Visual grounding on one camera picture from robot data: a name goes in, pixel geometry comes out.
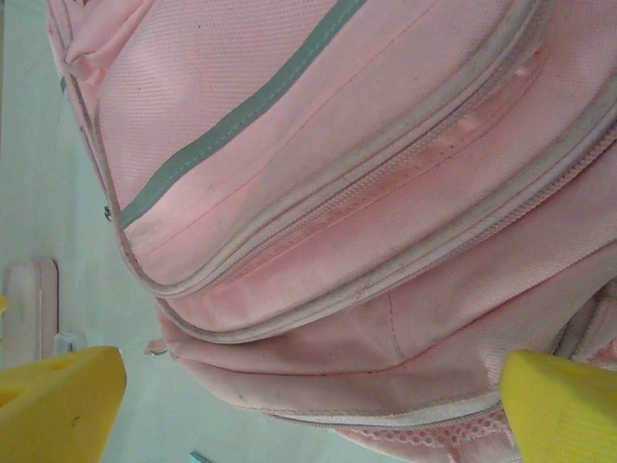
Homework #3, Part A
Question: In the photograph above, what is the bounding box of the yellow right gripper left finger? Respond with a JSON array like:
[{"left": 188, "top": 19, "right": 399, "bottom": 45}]
[{"left": 0, "top": 345, "right": 128, "bottom": 463}]

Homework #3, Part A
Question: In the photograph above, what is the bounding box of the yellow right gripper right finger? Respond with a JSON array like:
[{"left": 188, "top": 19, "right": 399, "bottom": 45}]
[{"left": 499, "top": 349, "right": 617, "bottom": 463}]

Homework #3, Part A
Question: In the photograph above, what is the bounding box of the pink pencil case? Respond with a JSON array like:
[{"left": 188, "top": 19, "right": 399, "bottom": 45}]
[{"left": 3, "top": 259, "right": 60, "bottom": 370}]

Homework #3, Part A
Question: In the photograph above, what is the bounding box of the pink student backpack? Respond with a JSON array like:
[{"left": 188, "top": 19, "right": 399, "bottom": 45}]
[{"left": 45, "top": 0, "right": 617, "bottom": 463}]

